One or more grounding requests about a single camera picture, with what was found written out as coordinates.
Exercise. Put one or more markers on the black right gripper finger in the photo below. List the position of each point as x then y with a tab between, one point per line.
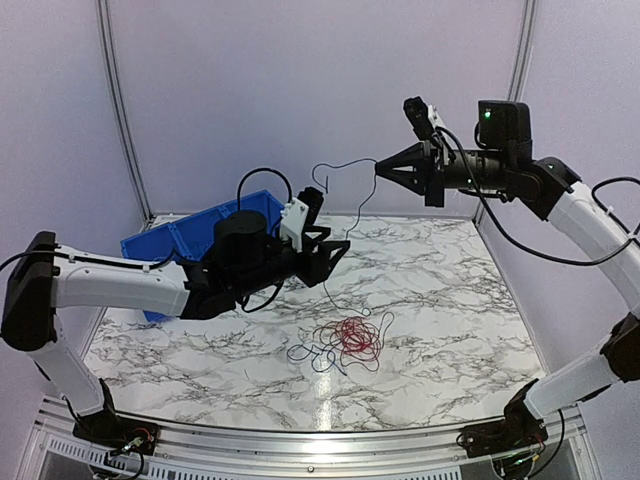
412	157
412	180

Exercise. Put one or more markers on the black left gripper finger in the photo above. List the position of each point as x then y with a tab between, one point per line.
315	233
327	255

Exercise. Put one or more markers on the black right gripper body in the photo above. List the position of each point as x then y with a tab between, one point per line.
436	181

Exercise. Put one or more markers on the aluminium frame post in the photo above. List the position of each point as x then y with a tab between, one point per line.
524	49
117	100

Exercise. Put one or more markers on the right aluminium frame post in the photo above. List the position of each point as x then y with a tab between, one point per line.
524	49

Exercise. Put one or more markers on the blue three-compartment plastic bin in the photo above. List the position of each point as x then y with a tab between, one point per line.
189	237

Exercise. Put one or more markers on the left aluminium frame post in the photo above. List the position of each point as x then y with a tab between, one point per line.
117	100

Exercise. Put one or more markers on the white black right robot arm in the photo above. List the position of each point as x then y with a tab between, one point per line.
555	194

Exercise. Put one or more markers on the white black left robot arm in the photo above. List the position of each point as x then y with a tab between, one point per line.
245	258

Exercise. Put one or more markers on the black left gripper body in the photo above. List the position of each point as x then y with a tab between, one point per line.
260	276

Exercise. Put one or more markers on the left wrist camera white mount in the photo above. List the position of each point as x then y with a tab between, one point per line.
300	212

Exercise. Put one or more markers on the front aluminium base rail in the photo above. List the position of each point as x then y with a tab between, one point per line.
191	451

